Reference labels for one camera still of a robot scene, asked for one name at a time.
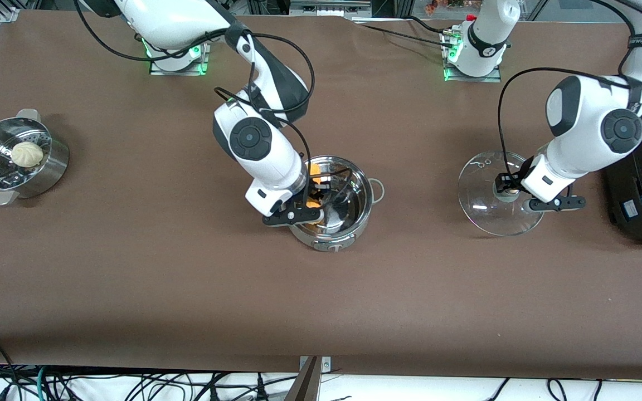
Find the yellow corn cob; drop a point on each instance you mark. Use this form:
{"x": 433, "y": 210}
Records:
{"x": 315, "y": 168}

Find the glass pot lid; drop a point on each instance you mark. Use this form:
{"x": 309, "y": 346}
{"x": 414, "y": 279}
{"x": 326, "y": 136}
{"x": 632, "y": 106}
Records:
{"x": 482, "y": 195}

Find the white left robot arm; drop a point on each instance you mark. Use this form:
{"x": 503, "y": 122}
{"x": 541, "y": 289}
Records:
{"x": 588, "y": 122}

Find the steel electric pot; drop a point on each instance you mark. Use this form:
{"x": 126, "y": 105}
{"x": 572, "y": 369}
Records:
{"x": 349, "y": 211}

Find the brown table cover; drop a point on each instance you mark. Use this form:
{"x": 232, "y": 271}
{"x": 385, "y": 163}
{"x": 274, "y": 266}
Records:
{"x": 410, "y": 306}

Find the grey metal box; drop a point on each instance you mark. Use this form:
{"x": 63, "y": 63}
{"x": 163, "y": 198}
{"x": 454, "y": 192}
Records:
{"x": 329, "y": 6}

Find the steel steamer basket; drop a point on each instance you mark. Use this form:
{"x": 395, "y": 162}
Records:
{"x": 48, "y": 172}

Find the white steamed bun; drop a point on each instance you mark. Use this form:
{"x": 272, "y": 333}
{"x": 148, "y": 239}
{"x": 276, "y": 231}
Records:
{"x": 27, "y": 154}

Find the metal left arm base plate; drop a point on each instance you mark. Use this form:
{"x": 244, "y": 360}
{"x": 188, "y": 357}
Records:
{"x": 471, "y": 79}

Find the silver table edge bracket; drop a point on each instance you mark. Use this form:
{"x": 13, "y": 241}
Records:
{"x": 326, "y": 365}

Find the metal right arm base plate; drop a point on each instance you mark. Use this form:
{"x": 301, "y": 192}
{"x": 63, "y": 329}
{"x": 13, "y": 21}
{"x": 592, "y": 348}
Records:
{"x": 179, "y": 72}

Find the grey camera pole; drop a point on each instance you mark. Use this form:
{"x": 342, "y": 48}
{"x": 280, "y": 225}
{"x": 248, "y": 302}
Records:
{"x": 304, "y": 387}

